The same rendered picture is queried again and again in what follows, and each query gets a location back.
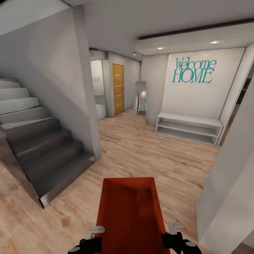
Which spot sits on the standing mirror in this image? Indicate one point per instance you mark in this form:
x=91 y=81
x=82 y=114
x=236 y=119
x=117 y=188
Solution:
x=140 y=104

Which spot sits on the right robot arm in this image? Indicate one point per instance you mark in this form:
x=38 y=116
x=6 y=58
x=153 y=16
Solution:
x=173 y=240

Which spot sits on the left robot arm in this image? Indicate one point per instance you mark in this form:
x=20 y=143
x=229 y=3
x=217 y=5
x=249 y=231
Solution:
x=89 y=244

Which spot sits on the door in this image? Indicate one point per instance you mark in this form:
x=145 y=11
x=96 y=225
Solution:
x=118 y=87

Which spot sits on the storage box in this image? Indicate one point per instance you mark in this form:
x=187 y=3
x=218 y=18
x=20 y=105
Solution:
x=130 y=212

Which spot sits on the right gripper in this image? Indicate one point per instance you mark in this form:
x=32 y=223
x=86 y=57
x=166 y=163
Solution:
x=169 y=240

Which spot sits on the stairs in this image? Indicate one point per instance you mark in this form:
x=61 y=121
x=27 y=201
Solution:
x=40 y=155

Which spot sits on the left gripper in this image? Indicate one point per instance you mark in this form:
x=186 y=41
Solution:
x=95 y=244

